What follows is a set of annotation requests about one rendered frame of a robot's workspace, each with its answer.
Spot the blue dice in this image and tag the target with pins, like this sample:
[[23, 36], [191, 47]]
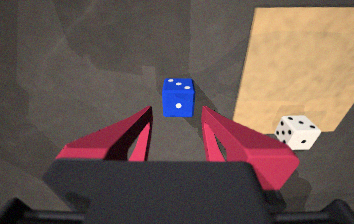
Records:
[[178, 97]]

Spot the tan flat mat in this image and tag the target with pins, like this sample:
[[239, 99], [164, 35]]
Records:
[[299, 61]]

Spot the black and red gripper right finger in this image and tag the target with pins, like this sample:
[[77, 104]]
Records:
[[272, 160]]

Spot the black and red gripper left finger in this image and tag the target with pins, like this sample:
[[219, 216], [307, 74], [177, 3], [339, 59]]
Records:
[[114, 141]]

